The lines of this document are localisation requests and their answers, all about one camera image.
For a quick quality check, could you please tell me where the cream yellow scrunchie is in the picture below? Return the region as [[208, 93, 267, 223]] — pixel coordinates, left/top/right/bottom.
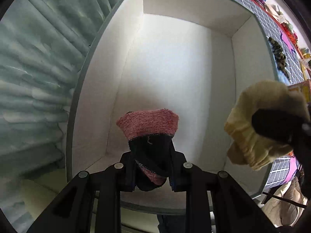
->
[[224, 81, 310, 170]]

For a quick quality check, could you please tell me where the pink and black knit sock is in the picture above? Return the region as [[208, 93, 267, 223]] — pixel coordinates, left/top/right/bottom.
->
[[116, 109, 179, 191]]

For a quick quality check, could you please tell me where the leopard print scrunchie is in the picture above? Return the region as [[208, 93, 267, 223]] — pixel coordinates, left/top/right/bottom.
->
[[268, 37, 290, 80]]

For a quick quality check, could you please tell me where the cream cushion chair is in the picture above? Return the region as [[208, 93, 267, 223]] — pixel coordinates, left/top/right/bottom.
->
[[21, 176, 58, 220]]

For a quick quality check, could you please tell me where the light blue fluffy scrunchie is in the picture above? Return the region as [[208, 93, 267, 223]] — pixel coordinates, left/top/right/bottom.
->
[[275, 52, 290, 86]]

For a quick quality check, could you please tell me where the beige jacket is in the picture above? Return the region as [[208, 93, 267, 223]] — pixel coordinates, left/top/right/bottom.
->
[[261, 177, 308, 227]]

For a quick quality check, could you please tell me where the grey grid carpet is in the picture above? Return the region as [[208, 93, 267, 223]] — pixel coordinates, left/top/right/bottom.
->
[[233, 0, 307, 85]]

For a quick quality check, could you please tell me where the red low shelf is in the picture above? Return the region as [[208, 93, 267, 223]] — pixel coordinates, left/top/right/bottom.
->
[[256, 0, 310, 79]]

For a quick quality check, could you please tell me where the white storage box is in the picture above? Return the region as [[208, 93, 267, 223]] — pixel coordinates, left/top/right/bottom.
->
[[66, 0, 277, 198]]

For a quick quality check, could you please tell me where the grey-green curtain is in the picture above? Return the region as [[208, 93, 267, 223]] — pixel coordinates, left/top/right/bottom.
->
[[1, 0, 122, 232]]

